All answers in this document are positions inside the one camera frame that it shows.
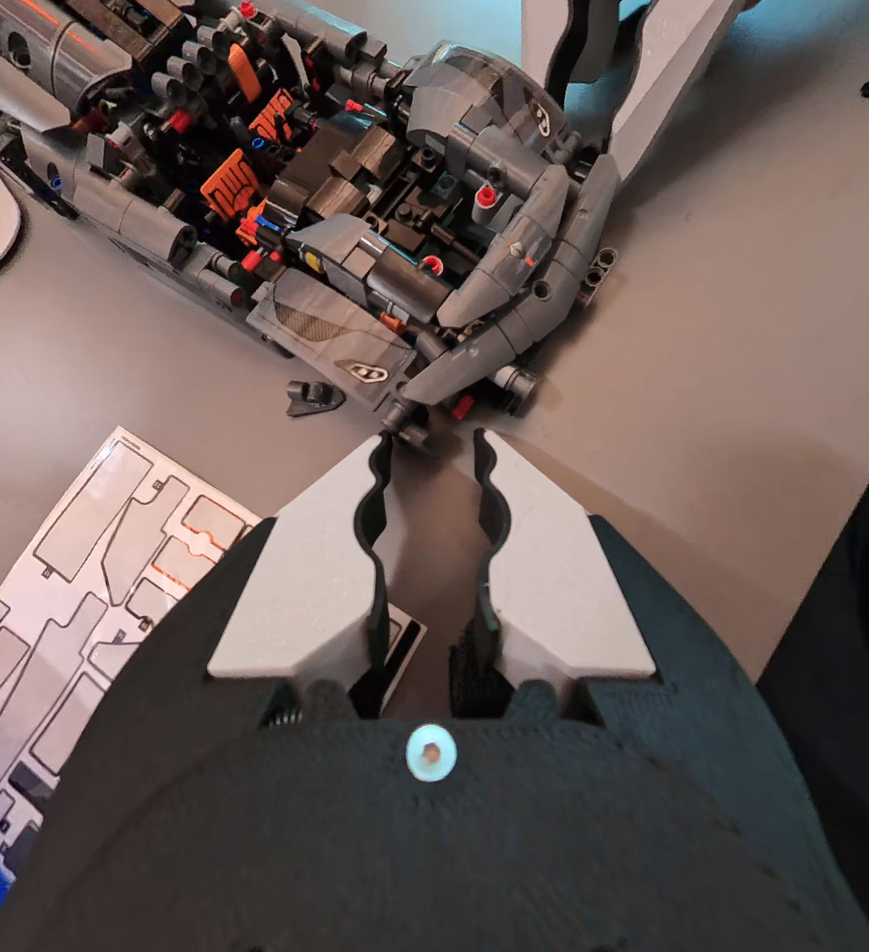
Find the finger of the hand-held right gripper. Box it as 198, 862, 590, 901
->
604, 0, 749, 190
521, 0, 599, 114

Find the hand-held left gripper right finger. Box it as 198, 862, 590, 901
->
473, 428, 660, 684

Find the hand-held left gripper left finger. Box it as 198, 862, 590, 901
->
207, 434, 394, 682

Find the grey lego car model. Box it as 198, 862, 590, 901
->
0, 0, 623, 452

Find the small black lego piece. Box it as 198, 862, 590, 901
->
286, 379, 346, 419

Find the white sticker sheet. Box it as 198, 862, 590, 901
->
0, 425, 428, 856

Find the person's dark green clothing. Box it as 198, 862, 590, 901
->
757, 439, 869, 952

